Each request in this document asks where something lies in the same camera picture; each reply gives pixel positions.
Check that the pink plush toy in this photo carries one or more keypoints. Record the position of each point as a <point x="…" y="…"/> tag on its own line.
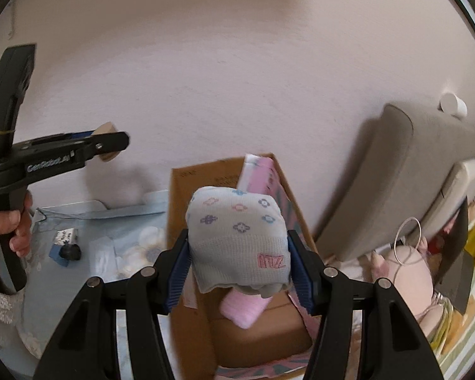
<point x="411" y="281"/>

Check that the pink rolled socks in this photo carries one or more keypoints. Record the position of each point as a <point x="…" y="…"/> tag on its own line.
<point x="245" y="308"/>

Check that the pink and white packet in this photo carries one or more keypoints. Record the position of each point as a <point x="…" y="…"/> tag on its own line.
<point x="261" y="176"/>

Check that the white patterned socks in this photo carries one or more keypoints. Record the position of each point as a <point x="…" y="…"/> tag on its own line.
<point x="237" y="237"/>

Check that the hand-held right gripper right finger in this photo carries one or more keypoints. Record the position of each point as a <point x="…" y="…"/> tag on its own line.
<point x="301" y="275"/>

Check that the person's left hand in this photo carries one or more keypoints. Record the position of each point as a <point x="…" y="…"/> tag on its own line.
<point x="12" y="225"/>

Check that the small blue and black object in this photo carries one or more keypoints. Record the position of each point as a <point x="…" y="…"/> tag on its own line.
<point x="67" y="247"/>

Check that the white cylinder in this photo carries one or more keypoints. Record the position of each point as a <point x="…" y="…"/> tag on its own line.
<point x="453" y="104"/>

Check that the cream cushion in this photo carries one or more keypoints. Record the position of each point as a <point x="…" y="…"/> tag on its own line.
<point x="455" y="194"/>

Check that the dark cardboard flap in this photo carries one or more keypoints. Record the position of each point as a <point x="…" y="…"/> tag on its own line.
<point x="457" y="257"/>

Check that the grey cushion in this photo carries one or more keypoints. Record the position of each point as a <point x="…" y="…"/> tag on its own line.
<point x="392" y="182"/>

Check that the floral bedsheet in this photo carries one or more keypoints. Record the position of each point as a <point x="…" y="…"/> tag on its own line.
<point x="471" y="324"/>

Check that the wooden wall hook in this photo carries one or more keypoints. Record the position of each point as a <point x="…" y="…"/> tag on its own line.
<point x="107" y="142"/>

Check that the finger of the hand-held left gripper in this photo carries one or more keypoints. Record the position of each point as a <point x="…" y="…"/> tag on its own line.
<point x="103" y="145"/>

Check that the cardboard box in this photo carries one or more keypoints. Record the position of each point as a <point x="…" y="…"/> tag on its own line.
<point x="237" y="324"/>

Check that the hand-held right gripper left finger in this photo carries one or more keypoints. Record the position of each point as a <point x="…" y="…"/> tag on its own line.
<point x="178" y="273"/>

